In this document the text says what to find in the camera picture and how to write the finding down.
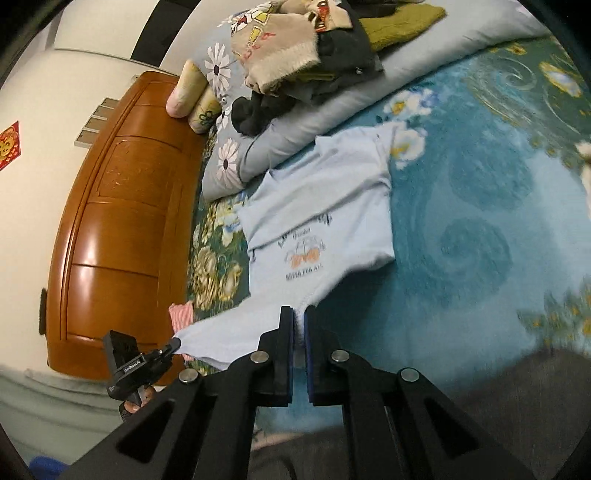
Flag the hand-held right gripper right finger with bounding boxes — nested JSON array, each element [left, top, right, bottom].
[[304, 305, 537, 480]]

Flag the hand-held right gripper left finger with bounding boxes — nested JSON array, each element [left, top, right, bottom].
[[69, 305, 296, 480]]

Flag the light blue printed t-shirt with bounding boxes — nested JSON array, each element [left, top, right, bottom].
[[173, 122, 398, 372]]

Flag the person's left hand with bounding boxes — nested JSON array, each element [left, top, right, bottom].
[[124, 387, 158, 415]]

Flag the pink striped cloth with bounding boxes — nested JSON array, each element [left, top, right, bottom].
[[168, 301, 195, 361]]

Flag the blue object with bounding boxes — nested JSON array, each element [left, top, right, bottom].
[[30, 456, 71, 480]]

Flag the wooden headboard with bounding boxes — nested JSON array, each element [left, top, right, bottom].
[[46, 70, 209, 385]]

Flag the person's grey pants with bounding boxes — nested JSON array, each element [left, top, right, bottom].
[[436, 348, 583, 480]]

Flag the teal floral blanket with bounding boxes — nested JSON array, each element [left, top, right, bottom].
[[187, 34, 591, 435]]

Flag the yellow floral pillow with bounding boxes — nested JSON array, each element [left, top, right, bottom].
[[188, 88, 223, 134]]

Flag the black fleece garment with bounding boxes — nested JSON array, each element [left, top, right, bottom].
[[231, 95, 302, 137]]

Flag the pink floral pillow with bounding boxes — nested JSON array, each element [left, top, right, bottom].
[[167, 60, 207, 119]]

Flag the cream fuzzy sweater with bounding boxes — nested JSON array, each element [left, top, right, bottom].
[[222, 2, 320, 94]]

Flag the charcoal grey garment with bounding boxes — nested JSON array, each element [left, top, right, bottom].
[[295, 18, 385, 101]]

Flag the blue daisy print duvet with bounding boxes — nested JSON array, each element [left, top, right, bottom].
[[161, 0, 550, 201]]

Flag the white wardrobe with black stripe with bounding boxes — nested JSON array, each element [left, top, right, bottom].
[[53, 0, 200, 77]]

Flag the cream floral print garment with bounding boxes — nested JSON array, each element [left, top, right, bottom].
[[281, 0, 357, 34]]

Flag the olive green knit garment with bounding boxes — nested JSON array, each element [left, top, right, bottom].
[[358, 4, 447, 53]]

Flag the red wall decoration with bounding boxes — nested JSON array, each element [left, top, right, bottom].
[[0, 121, 22, 172]]

